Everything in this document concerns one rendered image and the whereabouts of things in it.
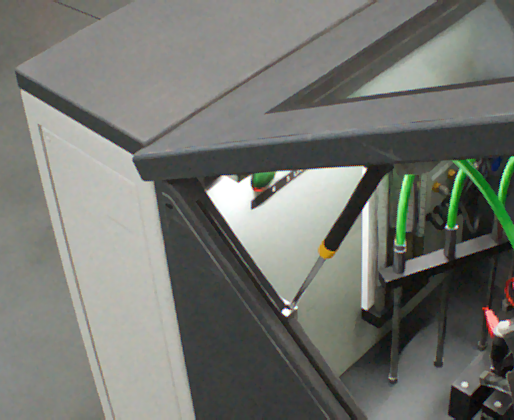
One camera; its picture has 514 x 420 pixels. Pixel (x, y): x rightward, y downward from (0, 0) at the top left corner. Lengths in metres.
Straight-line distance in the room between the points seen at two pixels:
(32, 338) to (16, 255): 0.38
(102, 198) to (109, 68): 0.18
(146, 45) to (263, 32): 0.16
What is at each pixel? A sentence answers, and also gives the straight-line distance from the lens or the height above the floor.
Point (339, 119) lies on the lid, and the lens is 0.98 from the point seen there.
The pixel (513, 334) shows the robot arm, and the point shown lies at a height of 1.39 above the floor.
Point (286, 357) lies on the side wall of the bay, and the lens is 1.28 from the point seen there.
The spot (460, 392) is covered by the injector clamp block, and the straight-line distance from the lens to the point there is 1.63.
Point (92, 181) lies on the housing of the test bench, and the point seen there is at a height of 1.37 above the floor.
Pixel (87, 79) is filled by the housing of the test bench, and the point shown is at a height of 1.50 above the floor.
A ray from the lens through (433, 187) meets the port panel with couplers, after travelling 1.77.
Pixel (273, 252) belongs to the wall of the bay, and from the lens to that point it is 1.47.
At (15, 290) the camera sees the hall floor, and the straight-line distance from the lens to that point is 3.30.
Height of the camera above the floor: 2.24
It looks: 41 degrees down
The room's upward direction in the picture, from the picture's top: 5 degrees counter-clockwise
